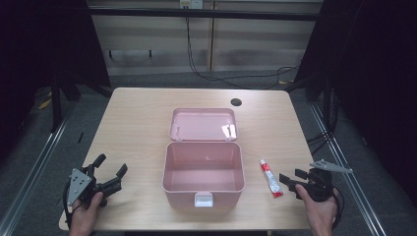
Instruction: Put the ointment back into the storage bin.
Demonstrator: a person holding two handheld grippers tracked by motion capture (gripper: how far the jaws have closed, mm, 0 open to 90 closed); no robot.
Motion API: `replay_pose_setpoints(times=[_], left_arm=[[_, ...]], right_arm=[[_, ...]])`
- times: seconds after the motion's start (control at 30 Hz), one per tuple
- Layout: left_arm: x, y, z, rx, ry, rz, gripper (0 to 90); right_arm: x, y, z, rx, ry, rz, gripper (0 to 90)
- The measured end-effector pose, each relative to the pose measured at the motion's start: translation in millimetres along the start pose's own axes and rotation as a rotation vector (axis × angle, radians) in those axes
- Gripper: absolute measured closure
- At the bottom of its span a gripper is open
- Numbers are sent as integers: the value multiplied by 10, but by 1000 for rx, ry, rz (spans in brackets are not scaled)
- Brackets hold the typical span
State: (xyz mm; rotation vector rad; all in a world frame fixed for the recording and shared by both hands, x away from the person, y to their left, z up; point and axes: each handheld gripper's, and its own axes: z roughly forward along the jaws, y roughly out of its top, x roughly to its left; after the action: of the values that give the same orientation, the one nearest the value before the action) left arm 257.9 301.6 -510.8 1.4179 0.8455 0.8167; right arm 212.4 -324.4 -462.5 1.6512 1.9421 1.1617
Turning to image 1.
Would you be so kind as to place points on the black horizontal metal bar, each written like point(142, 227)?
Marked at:
point(203, 13)

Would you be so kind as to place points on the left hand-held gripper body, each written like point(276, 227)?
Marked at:
point(80, 185)

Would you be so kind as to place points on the person's left hand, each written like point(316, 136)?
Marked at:
point(86, 214)

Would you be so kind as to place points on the dark curtain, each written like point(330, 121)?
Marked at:
point(370, 82)
point(46, 42)

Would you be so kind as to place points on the pink plastic storage box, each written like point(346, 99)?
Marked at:
point(203, 164)

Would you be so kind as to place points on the black round desk grommet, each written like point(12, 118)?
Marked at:
point(236, 102)

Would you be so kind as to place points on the white wall socket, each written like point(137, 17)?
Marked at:
point(191, 3)

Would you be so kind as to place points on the black metal stand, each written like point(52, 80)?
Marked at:
point(56, 98)

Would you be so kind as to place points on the silver floor rail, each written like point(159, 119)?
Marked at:
point(31, 170)
point(347, 170)

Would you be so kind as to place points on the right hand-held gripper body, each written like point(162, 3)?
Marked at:
point(319, 185)

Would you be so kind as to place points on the person's right hand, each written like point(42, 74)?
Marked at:
point(319, 213)

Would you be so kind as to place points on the white and red ointment tube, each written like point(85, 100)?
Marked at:
point(271, 179)

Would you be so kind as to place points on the yellow floor tape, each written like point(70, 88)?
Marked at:
point(45, 104)

